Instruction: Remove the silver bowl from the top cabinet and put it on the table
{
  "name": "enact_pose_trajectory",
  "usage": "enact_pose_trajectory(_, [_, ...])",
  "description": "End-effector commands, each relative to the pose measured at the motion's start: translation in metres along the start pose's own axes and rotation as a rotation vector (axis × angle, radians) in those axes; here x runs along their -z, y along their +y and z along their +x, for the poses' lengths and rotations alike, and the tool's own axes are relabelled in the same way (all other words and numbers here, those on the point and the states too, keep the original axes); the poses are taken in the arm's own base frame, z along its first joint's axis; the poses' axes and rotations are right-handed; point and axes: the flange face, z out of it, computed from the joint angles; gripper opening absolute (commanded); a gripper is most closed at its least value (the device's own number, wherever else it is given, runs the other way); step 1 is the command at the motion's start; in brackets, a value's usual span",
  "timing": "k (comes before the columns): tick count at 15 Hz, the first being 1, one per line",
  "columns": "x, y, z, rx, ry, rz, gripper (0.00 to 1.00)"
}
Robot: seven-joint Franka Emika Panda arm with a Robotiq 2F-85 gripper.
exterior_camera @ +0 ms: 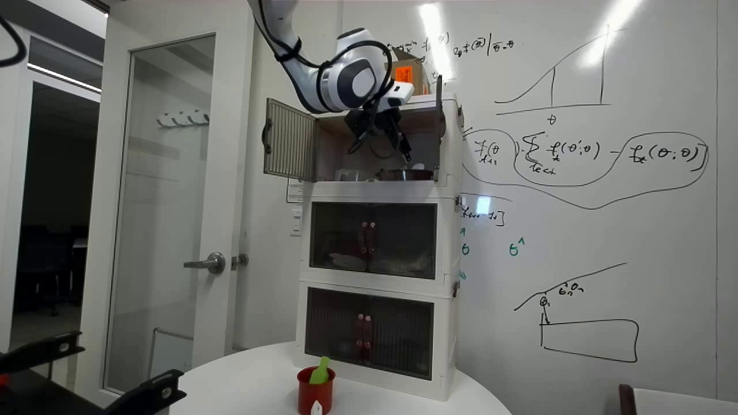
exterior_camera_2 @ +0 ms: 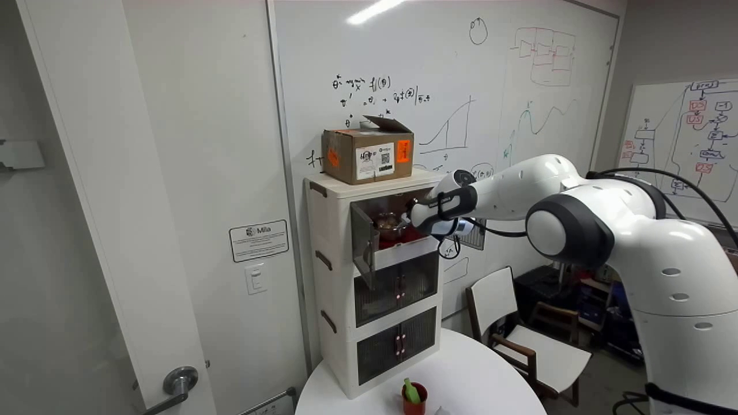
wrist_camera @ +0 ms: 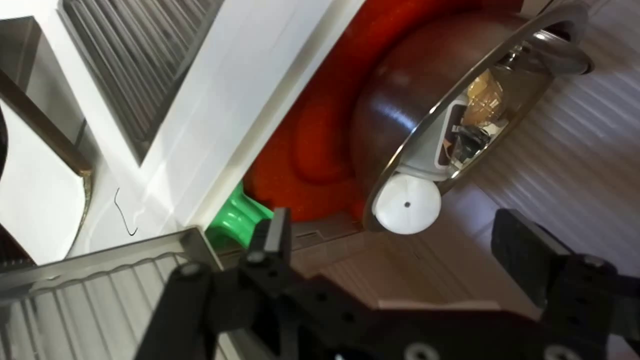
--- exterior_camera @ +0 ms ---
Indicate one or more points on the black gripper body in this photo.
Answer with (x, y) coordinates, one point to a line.
(373, 120)

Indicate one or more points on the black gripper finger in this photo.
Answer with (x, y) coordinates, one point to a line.
(362, 143)
(400, 143)

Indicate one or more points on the silver bowl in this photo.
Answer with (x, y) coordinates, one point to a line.
(404, 175)

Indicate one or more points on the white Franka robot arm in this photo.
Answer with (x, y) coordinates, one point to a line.
(337, 77)

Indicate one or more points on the grey cabinet door with latch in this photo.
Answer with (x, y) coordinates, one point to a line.
(289, 141)

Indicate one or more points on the white three-tier cabinet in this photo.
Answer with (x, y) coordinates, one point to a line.
(454, 308)

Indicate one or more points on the cardboard box with orange sticker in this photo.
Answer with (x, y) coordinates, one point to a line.
(419, 72)

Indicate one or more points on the silver door lock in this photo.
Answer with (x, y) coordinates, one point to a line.
(238, 262)

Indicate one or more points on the white coat hook rack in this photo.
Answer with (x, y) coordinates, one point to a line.
(183, 118)

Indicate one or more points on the white door with glass panel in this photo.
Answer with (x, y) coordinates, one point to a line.
(177, 199)

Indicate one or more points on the green item in cup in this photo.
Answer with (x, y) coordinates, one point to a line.
(322, 369)

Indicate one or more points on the red cup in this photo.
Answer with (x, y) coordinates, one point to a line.
(317, 395)

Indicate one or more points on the white chair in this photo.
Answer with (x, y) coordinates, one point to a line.
(677, 405)

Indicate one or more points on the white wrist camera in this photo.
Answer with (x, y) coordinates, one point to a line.
(403, 93)

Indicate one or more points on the white light switch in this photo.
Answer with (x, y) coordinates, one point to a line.
(297, 192)

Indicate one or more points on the large wall whiteboard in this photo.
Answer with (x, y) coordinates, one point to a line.
(654, 232)

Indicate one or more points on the black metal bracket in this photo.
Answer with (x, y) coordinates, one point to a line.
(42, 349)
(150, 389)

